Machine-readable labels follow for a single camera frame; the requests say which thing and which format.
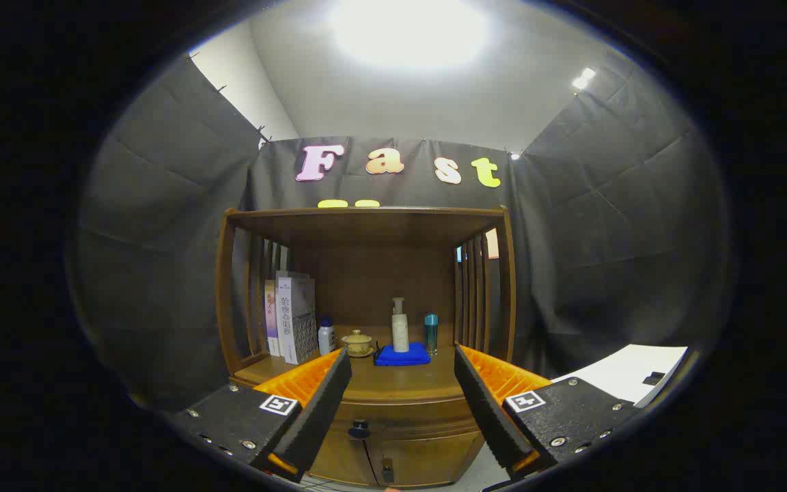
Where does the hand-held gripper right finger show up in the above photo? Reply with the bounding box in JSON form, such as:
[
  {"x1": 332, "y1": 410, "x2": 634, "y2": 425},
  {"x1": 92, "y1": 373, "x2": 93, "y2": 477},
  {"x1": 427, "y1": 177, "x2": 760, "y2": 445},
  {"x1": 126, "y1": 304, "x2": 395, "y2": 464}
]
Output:
[{"x1": 454, "y1": 344, "x2": 640, "y2": 479}]

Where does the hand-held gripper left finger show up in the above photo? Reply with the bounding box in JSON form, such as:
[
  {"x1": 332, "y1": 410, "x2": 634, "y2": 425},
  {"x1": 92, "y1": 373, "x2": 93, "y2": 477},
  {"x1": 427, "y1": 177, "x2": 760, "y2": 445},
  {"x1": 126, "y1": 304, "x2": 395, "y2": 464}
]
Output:
[{"x1": 168, "y1": 347, "x2": 353, "y2": 483}]

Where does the wooden drawer with black knob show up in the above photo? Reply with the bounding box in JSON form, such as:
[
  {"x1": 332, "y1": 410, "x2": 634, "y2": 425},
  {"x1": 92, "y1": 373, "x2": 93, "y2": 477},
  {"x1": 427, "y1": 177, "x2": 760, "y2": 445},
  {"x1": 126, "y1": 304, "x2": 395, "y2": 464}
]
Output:
[{"x1": 325, "y1": 398, "x2": 486, "y2": 441}]

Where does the wooden countertop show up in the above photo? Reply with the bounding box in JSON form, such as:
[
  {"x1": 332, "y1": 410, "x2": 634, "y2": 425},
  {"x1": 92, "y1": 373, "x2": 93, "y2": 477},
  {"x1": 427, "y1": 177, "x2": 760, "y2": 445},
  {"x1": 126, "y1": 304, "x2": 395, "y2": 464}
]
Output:
[{"x1": 233, "y1": 327, "x2": 483, "y2": 405}]

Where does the wooden cabinet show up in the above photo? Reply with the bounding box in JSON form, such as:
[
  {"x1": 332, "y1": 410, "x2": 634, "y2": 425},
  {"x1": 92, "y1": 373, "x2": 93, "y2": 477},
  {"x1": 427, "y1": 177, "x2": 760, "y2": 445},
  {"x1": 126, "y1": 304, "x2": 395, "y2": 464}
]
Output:
[{"x1": 215, "y1": 205, "x2": 517, "y2": 489}]

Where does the yellow lidded teacup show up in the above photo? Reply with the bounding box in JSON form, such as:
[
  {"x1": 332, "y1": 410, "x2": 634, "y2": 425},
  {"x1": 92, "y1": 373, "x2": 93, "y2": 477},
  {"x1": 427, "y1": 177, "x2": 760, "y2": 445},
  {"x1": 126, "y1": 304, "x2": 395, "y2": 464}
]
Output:
[{"x1": 341, "y1": 329, "x2": 375, "y2": 359}]

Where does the blue folded cloth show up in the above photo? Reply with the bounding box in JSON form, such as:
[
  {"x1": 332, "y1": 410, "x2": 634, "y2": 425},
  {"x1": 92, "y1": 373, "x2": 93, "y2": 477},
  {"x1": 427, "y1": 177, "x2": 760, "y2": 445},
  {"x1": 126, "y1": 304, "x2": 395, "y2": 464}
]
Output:
[{"x1": 374, "y1": 342, "x2": 432, "y2": 367}]

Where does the thick white book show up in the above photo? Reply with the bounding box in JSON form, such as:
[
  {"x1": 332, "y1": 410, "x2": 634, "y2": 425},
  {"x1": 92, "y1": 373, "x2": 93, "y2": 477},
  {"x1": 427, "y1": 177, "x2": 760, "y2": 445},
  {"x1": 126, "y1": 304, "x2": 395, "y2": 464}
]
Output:
[{"x1": 275, "y1": 271, "x2": 317, "y2": 365}]

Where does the thin purple book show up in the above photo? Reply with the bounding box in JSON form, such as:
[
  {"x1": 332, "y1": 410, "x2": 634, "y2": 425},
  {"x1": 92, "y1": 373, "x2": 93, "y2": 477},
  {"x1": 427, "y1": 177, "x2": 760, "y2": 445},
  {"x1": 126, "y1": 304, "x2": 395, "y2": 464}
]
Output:
[{"x1": 264, "y1": 279, "x2": 281, "y2": 357}]

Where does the white pump bottle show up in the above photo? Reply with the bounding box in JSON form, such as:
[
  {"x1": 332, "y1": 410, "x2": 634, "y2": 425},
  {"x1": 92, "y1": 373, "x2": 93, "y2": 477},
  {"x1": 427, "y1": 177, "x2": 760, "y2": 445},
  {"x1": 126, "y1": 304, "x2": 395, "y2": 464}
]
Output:
[{"x1": 391, "y1": 297, "x2": 410, "y2": 353}]

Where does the white slatted appliance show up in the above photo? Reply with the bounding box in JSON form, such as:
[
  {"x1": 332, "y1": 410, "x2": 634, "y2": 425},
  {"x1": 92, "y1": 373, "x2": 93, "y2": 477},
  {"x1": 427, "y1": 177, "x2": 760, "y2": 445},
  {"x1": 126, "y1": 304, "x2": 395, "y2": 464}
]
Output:
[{"x1": 551, "y1": 344, "x2": 689, "y2": 409}]

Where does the round ceiling light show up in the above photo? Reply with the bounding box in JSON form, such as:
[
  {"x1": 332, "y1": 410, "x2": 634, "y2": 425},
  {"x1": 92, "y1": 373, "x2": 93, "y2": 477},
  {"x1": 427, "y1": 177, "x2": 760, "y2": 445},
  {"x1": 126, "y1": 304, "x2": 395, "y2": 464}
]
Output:
[{"x1": 329, "y1": 0, "x2": 490, "y2": 69}]

